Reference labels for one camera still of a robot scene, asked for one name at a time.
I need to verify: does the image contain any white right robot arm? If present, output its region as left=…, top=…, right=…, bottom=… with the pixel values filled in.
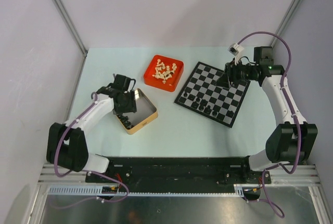
left=215, top=43, right=318, bottom=183

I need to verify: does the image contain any red plastic tray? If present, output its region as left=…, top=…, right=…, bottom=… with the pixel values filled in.
left=143, top=55, right=184, bottom=92

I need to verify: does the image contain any black and white chessboard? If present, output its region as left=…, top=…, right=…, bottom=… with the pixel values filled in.
left=174, top=62, right=250, bottom=128

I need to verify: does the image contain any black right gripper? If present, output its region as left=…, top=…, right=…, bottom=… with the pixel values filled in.
left=213, top=58, right=258, bottom=89

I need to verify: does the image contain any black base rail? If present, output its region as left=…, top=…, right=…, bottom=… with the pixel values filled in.
left=104, top=156, right=270, bottom=185

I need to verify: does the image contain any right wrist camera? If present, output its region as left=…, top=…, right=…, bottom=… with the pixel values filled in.
left=228, top=43, right=244, bottom=65

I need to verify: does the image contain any pile of black chess pieces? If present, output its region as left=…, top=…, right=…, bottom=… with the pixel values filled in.
left=117, top=115, right=134, bottom=129

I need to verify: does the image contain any pile of white chess pieces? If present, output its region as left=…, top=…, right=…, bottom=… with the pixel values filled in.
left=152, top=59, right=177, bottom=84

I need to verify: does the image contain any gold metal tin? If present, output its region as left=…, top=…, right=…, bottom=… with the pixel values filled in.
left=118, top=88, right=158, bottom=135

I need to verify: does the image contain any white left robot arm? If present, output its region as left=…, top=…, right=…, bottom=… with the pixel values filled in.
left=46, top=74, right=137, bottom=182

